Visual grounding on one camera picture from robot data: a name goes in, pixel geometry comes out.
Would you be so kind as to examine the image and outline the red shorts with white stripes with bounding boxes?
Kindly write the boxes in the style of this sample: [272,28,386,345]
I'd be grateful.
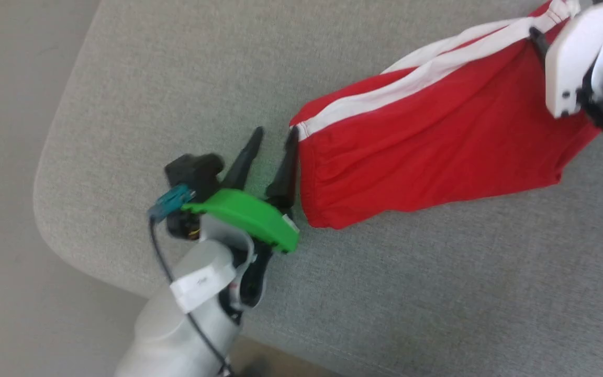
[289,0,603,230]

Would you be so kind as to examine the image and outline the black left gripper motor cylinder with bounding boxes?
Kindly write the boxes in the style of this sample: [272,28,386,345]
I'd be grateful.
[167,209,203,241]

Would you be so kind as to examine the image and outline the grey fabric sofa cushion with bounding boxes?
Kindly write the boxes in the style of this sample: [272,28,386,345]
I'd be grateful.
[33,0,603,377]

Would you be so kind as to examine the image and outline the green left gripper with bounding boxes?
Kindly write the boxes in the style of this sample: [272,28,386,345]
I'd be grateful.
[181,126,300,254]

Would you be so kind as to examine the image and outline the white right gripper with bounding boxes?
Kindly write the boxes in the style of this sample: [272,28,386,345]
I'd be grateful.
[529,0,603,118]

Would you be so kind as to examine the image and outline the left cable with teal plug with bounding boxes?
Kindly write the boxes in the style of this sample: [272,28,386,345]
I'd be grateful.
[147,184,234,377]

